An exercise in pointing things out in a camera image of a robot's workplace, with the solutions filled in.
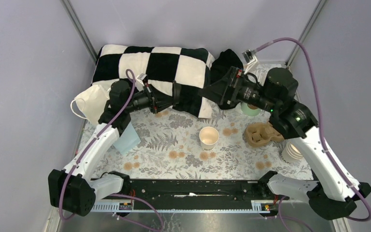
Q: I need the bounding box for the black white checkered pillow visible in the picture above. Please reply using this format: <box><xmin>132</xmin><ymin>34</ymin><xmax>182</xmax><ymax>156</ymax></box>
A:
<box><xmin>92</xmin><ymin>44</ymin><xmax>214</xmax><ymax>118</ymax></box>

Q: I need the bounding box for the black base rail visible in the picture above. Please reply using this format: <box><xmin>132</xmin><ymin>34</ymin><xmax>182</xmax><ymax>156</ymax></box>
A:
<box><xmin>100</xmin><ymin>178</ymin><xmax>290</xmax><ymax>211</ymax></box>

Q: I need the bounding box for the white paper coffee cup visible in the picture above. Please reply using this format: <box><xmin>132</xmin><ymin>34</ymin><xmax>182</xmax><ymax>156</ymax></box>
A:
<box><xmin>199</xmin><ymin>127</ymin><xmax>219</xmax><ymax>150</ymax></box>

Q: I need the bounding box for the light blue napkin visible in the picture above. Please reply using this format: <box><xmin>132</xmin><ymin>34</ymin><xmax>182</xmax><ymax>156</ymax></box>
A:
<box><xmin>113</xmin><ymin>123</ymin><xmax>141</xmax><ymax>155</ymax></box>

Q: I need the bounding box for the stack of paper cups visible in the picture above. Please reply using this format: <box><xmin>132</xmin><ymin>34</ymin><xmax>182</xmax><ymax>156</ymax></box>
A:
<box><xmin>280</xmin><ymin>142</ymin><xmax>303</xmax><ymax>163</ymax></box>

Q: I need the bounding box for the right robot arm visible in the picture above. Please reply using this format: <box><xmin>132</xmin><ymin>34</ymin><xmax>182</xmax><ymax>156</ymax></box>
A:
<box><xmin>199</xmin><ymin>67</ymin><xmax>371</xmax><ymax>220</ymax></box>

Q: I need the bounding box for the white paper bag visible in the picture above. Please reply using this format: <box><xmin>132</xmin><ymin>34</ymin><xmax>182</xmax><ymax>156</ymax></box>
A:
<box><xmin>70</xmin><ymin>85</ymin><xmax>110</xmax><ymax>126</ymax></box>

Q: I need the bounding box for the brown cardboard cup carrier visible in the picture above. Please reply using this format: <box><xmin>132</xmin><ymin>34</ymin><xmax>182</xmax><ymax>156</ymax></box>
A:
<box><xmin>244</xmin><ymin>122</ymin><xmax>284</xmax><ymax>148</ymax></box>

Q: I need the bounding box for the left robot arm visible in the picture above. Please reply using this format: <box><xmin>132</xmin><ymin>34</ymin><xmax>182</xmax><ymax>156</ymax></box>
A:
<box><xmin>48</xmin><ymin>79</ymin><xmax>182</xmax><ymax>216</ymax></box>

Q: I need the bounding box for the green straw holder cup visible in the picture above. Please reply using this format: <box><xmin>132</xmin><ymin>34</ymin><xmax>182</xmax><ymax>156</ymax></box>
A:
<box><xmin>241</xmin><ymin>102</ymin><xmax>261</xmax><ymax>116</ymax></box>

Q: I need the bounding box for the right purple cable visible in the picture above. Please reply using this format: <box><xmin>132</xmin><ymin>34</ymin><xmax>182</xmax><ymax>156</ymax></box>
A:
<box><xmin>253</xmin><ymin>37</ymin><xmax>371</xmax><ymax>232</ymax></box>

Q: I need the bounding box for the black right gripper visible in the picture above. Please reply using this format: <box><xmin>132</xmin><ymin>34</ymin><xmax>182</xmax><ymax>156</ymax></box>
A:
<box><xmin>196</xmin><ymin>64</ymin><xmax>276</xmax><ymax>111</ymax></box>

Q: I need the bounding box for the black cloth bundle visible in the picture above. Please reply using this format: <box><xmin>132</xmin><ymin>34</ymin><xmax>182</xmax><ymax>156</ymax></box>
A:
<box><xmin>210</xmin><ymin>48</ymin><xmax>244</xmax><ymax>111</ymax></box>

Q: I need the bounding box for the floral table mat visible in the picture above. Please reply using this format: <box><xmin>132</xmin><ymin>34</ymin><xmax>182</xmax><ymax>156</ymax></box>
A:
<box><xmin>92</xmin><ymin>104</ymin><xmax>312</xmax><ymax>180</ymax></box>

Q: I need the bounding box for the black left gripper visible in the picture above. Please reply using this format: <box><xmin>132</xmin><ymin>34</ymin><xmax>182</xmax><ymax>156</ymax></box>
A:
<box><xmin>124</xmin><ymin>82</ymin><xmax>178</xmax><ymax>114</ymax></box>

